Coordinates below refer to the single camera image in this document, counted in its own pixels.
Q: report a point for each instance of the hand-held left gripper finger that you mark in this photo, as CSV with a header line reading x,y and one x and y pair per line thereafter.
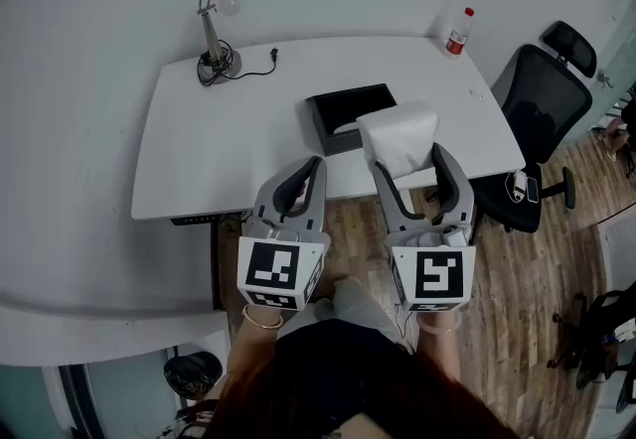
x,y
266,201
319,203

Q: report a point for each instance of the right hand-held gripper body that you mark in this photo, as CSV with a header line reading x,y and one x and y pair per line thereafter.
x,y
439,275

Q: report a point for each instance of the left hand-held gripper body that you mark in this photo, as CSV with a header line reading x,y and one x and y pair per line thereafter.
x,y
270,273

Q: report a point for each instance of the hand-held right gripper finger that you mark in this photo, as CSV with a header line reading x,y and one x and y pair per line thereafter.
x,y
457,193
392,208

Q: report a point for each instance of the white plastic bag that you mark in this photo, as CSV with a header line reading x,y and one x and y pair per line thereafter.
x,y
397,139

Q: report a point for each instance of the black box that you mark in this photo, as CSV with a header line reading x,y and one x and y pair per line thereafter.
x,y
358,102

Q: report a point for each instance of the person's left forearm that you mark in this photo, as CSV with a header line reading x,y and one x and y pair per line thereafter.
x,y
248,350

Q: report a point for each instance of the person's right forearm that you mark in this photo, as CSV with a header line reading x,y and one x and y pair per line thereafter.
x,y
437,350

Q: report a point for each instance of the person's left hand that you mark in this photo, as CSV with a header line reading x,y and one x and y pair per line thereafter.
x,y
301,192

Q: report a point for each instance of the gold bangle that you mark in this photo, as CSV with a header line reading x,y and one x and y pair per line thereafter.
x,y
253,320

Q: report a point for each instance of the pale pink bangle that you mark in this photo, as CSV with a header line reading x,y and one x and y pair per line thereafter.
x,y
437,328

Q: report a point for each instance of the black desk leg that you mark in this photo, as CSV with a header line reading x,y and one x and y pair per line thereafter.
x,y
216,268

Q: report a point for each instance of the small white device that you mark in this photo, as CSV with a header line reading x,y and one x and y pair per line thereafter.
x,y
518,184

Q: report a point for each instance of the black desk control panel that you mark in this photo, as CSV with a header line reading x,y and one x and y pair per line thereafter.
x,y
199,219

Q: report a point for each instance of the black phone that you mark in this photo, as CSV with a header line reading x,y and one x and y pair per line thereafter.
x,y
532,190

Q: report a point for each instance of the person's light grey trousers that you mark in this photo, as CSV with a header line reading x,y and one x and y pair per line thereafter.
x,y
358,303

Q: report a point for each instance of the person's black top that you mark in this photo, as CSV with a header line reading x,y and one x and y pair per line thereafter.
x,y
323,352

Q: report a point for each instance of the small clear clip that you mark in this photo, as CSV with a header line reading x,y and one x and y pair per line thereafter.
x,y
476,94

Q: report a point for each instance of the black mesh office chair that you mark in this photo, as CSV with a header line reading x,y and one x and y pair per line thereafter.
x,y
541,104

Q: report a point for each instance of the black round bin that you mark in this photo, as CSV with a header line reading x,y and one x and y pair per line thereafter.
x,y
191,375

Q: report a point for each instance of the clear bottle with red cap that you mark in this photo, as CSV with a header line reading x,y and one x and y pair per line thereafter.
x,y
456,40

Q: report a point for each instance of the white vent panel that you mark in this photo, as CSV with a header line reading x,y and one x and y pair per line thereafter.
x,y
621,243

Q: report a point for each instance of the silver desk lamp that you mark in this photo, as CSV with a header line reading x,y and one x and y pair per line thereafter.
x,y
213,37

